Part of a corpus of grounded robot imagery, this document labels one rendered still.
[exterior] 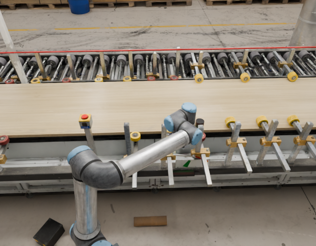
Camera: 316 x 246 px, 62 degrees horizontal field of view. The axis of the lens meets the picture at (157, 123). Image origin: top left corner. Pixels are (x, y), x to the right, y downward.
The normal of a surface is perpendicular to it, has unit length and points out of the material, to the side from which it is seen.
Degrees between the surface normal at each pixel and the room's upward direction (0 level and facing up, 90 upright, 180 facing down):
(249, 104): 0
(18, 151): 90
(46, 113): 0
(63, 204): 0
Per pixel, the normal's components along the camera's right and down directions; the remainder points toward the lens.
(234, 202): 0.00, -0.74
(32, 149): 0.04, 0.67
